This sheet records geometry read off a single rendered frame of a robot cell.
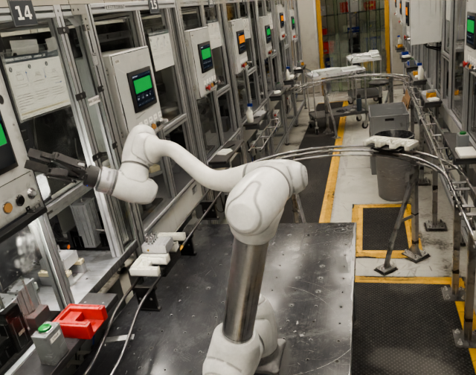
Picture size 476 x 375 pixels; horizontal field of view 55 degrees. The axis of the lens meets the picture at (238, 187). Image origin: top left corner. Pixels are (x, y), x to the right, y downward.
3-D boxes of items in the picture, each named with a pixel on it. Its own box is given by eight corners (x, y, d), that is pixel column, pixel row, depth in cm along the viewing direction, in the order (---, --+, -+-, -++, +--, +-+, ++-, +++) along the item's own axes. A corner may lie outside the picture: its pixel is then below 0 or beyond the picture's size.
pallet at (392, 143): (363, 152, 344) (362, 140, 340) (372, 146, 352) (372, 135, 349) (408, 158, 318) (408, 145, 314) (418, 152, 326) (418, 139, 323)
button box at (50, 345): (56, 365, 150) (44, 336, 146) (36, 364, 153) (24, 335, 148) (69, 349, 157) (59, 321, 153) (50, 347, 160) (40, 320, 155)
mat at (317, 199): (325, 255, 366) (324, 254, 365) (253, 254, 383) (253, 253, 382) (349, 100, 886) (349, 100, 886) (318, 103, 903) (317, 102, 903)
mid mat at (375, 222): (424, 258, 341) (424, 257, 341) (349, 257, 357) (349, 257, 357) (412, 203, 430) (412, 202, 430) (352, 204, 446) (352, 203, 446)
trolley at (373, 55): (387, 110, 771) (385, 51, 736) (352, 114, 780) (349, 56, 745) (378, 100, 849) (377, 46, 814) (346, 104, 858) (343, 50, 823)
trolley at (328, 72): (314, 136, 686) (309, 71, 652) (307, 128, 739) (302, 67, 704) (372, 127, 687) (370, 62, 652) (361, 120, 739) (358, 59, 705)
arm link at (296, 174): (253, 153, 143) (236, 168, 132) (309, 148, 135) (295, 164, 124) (262, 191, 148) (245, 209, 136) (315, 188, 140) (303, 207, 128)
